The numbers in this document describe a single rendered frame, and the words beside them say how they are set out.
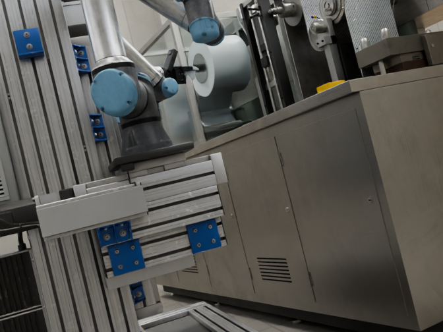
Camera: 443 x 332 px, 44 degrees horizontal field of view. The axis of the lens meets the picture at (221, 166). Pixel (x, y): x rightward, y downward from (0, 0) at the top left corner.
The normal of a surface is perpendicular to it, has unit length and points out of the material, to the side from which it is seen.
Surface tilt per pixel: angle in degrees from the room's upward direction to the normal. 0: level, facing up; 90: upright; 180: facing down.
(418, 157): 90
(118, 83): 98
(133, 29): 90
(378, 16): 90
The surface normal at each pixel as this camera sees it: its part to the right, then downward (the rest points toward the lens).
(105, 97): -0.12, 0.14
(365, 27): 0.43, -0.14
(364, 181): -0.87, 0.20
